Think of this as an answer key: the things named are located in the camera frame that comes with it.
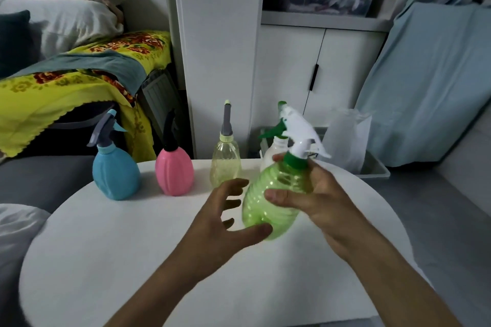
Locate person's right hand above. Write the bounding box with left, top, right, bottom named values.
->
left=265, top=153, right=373, bottom=263

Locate white pillow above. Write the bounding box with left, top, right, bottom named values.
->
left=0, top=0, right=124, bottom=62

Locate person's left hand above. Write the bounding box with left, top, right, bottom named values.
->
left=178, top=178, right=274, bottom=282

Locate light blue cloth cover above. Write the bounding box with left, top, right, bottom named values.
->
left=354, top=0, right=491, bottom=169

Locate teal towel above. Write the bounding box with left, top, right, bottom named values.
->
left=7, top=50, right=149, bottom=98

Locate white pipe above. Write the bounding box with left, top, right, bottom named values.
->
left=157, top=0, right=187, bottom=90

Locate grey plastic tray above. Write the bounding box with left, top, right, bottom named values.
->
left=249, top=127, right=391, bottom=180

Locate grey couch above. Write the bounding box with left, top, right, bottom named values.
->
left=370, top=101, right=491, bottom=327

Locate person's left forearm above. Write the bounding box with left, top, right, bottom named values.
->
left=103, top=250, right=215, bottom=327

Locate grey sofa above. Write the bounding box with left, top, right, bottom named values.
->
left=0, top=154, right=96, bottom=213

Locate dark blue pillow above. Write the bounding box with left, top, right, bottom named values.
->
left=0, top=10, right=32, bottom=79

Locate white cabinet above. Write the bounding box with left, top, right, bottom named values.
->
left=171, top=0, right=396, bottom=160

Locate person's right forearm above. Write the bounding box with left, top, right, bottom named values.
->
left=343, top=223, right=465, bottom=327

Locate yellow floral blanket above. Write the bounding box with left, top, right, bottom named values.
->
left=0, top=30, right=172, bottom=163

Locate white cushion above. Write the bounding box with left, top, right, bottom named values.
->
left=0, top=203, right=51, bottom=281

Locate clear plastic bag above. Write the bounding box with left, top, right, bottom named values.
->
left=322, top=108, right=373, bottom=175

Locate pink spray bottle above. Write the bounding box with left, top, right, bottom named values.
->
left=154, top=109, right=195, bottom=197

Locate yellow clear spray bottle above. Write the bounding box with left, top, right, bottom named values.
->
left=209, top=99, right=242, bottom=188

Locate green spray bottle white trigger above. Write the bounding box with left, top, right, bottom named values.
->
left=241, top=101, right=332, bottom=241

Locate blue spray bottle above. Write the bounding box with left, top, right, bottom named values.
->
left=87, top=109, right=141, bottom=201

